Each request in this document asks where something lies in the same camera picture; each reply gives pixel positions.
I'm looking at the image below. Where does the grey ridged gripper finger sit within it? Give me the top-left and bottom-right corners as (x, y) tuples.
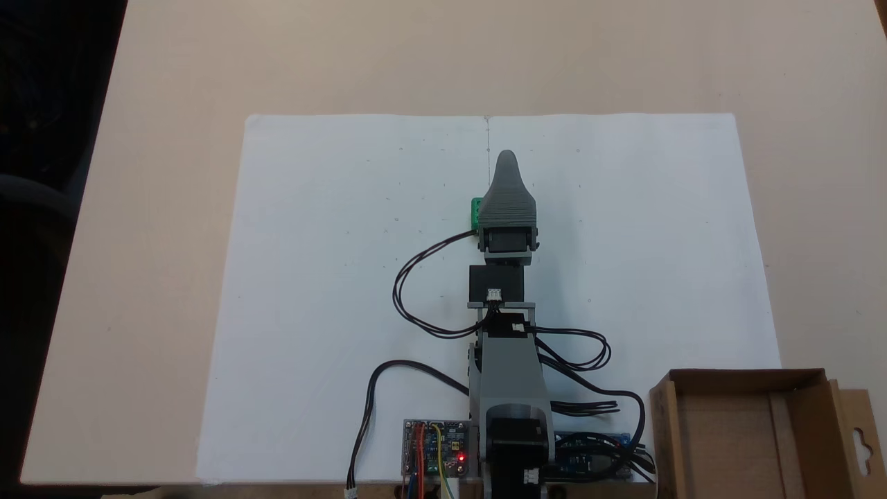
(478, 149), (538, 229)

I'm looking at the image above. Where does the white paper sheet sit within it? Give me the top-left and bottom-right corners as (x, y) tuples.
(196, 114), (493, 484)
(485, 113), (784, 482)

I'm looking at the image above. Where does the blue circuit board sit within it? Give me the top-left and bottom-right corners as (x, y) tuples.
(553, 431), (635, 481)

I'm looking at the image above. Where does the brown cardboard box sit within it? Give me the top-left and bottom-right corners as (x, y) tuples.
(649, 367), (877, 499)

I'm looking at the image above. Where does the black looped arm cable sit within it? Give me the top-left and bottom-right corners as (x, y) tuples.
(392, 231), (487, 339)
(532, 326), (613, 372)

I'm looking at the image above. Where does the black base motor cable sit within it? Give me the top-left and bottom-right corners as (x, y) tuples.
(550, 399), (620, 418)

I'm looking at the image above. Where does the long black arm cable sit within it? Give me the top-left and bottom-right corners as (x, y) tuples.
(537, 350), (656, 482)

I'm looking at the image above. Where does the circuit board with coloured wires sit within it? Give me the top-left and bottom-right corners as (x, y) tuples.
(402, 419), (472, 482)

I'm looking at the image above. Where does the black cable with white connector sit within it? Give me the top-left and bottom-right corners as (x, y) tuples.
(344, 359), (473, 498)

